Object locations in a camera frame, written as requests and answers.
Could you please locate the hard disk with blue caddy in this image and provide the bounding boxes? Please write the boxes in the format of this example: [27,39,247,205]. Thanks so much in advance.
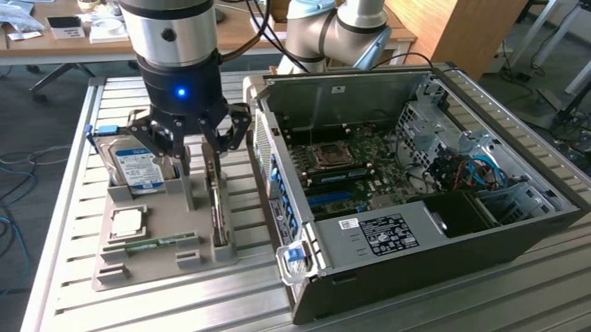
[86,120,175,194]

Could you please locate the grey parts rack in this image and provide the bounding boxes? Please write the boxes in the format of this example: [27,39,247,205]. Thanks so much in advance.
[91,136,242,293]

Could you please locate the wooden cabinet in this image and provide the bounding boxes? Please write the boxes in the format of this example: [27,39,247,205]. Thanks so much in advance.
[386,0,530,81]

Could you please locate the silver disk bay cage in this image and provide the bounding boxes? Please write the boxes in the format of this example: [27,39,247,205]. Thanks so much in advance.
[395,100,467,174]

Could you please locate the white metal table frame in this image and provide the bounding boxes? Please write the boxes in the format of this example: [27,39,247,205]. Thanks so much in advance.
[530,0,591,94]

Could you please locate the open black PC case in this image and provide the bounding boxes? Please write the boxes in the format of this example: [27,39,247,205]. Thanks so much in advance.
[243,62,591,326]

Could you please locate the brown cardboard box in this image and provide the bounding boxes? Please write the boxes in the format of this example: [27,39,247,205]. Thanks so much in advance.
[269,0,290,22]

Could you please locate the red and black wires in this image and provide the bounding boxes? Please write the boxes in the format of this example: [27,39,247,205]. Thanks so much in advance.
[450,162,491,190]

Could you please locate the CPU socket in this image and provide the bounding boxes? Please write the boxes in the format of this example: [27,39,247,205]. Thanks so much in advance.
[311,141,359,170]

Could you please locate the grey floor cable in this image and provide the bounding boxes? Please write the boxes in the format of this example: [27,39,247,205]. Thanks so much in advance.
[0,145,71,167]

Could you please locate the blue expansion slot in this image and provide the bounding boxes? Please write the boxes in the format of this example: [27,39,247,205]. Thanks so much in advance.
[307,190,353,207]

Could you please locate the white tape roll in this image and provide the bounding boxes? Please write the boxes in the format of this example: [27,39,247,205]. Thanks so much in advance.
[91,19,124,36]

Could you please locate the white paper stack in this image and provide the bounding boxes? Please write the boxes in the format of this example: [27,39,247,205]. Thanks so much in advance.
[251,15,289,42]

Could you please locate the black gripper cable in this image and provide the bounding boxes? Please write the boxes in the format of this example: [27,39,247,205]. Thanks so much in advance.
[219,0,290,62]

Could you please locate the white box with black top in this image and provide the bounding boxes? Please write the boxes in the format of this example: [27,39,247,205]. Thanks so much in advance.
[46,15,87,39]

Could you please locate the clear plastic bag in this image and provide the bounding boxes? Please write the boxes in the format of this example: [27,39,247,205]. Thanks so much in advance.
[0,3,46,33]

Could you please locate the grey power supply unit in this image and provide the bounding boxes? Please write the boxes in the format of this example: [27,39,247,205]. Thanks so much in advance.
[302,202,451,274]

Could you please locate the blue wire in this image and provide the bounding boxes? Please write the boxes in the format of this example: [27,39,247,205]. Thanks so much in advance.
[463,157,509,190]

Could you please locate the blue case release latch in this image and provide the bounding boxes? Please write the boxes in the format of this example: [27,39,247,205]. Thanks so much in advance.
[285,247,310,274]

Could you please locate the black cable behind case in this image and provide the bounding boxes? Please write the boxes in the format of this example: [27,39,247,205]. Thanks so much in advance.
[369,50,463,75]

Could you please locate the black plastic shroud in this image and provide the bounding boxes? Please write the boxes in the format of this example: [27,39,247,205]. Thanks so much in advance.
[409,192,499,239]

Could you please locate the white label card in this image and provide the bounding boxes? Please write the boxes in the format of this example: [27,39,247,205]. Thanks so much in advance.
[7,31,44,42]

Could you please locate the silver disk bay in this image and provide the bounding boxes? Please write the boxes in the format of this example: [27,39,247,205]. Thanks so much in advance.
[475,181,563,225]

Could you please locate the Nvidia graphics card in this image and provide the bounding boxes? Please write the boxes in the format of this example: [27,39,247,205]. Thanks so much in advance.
[202,136,231,250]

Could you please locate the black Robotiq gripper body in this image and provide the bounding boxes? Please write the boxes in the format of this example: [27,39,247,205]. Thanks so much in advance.
[135,48,231,139]

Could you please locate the black floor stand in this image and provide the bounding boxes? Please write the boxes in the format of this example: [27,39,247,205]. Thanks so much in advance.
[535,88,591,146]

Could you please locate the green motherboard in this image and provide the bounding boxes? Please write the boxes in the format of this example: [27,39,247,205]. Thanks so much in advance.
[286,122,439,217]

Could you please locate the blue floor cable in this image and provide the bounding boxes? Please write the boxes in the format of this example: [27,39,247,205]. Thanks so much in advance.
[0,165,36,295]

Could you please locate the wooden desk with white frame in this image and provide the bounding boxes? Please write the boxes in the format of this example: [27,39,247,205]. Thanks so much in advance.
[0,0,182,101]
[165,0,419,75]

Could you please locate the flat white box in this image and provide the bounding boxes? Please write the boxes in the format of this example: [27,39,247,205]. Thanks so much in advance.
[88,26,131,44]

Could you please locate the green RAM stick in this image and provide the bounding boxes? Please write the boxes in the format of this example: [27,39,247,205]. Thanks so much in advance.
[102,232,198,252]
[307,167,371,184]

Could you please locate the silver CPU chip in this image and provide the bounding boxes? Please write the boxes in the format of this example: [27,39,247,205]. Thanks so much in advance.
[110,209,144,238]

